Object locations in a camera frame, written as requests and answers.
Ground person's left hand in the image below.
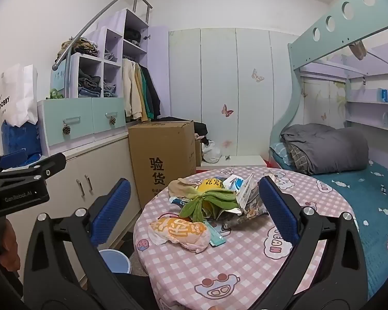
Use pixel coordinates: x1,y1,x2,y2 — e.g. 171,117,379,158
0,219,21,266

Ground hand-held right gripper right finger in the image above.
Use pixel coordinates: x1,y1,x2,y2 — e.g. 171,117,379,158
258,176,369,310

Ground teal sachet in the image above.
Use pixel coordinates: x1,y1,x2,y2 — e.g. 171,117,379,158
204,221,226,249

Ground cream cabinet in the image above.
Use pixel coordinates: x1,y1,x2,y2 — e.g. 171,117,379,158
3,121,143,285

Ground white blue packet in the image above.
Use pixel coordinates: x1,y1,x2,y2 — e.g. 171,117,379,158
222,174,246,191

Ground patterned clothes pile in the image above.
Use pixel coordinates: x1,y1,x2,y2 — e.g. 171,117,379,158
56,37,99,57

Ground orange white snack bag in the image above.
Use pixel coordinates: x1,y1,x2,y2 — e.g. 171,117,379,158
148,216,211,254

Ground blue bag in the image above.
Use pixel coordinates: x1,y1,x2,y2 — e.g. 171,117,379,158
1,119,43,170

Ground blue checked pillow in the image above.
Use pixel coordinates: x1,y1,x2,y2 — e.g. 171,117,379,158
269,142,295,168

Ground dark folded clothes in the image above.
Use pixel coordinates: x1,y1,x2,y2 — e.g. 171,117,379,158
124,28,143,46

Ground teal bed sheet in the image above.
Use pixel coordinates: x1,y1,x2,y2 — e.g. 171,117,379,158
312,160,388,301

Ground green leafy plush toy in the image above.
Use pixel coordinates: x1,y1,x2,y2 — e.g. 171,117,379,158
179,189,240,223

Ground yellow printed packet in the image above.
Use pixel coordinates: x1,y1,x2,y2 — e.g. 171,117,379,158
196,177,228,194

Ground cream jacket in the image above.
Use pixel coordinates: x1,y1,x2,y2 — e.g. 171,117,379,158
121,59,143,121

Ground narrow teal drawer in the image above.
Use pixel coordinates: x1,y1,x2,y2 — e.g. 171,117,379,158
91,98,127,139

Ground lilac shelf unit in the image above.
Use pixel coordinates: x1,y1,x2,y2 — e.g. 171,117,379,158
53,8,149,99

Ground silver handrail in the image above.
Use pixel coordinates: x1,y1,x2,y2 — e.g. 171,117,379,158
51,0,153,72

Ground white plastic bag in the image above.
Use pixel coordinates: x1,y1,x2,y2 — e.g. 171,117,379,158
201,140,222,164

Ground folded jeans stack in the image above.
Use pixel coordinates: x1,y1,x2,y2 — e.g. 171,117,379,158
78,76,102,98

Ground pink checked tablecloth table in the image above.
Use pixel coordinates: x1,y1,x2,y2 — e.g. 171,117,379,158
132,165,359,310

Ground wide teal drawer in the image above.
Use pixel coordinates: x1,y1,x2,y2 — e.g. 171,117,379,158
43,98,96,147

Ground teal bunk bed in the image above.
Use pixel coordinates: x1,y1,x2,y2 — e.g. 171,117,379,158
268,0,388,301

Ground white paper bag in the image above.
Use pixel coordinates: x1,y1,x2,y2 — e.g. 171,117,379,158
0,63,39,128

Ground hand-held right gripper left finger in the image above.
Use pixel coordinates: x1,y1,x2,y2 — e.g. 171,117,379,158
23,177,156,310

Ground black coat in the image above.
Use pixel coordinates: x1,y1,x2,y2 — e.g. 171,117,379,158
142,65,162,120

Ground beige sock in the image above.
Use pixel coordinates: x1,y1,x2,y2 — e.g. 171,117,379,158
167,177,198,198

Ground white-topped red platform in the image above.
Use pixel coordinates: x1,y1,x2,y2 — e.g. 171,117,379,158
196,155,269,171

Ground yellow garment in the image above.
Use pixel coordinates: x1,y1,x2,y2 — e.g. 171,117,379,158
135,63,149,122

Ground large cardboard box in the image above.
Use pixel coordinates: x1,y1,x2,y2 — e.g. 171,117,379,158
128,120,197,210

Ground brown hanging object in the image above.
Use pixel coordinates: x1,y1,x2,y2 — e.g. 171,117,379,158
348,41,367,61

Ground grey quilt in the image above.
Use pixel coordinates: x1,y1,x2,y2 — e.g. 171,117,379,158
280,123,370,176

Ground green garment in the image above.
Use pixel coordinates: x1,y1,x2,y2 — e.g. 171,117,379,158
139,66,156,120

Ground white wardrobe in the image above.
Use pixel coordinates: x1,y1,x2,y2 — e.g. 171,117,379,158
167,27,300,165

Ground blue plastic bucket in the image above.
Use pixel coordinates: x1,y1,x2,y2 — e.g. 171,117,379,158
99,249,132,275

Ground glossy photo flyer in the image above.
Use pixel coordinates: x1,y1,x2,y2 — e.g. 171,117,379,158
236,173,269,220

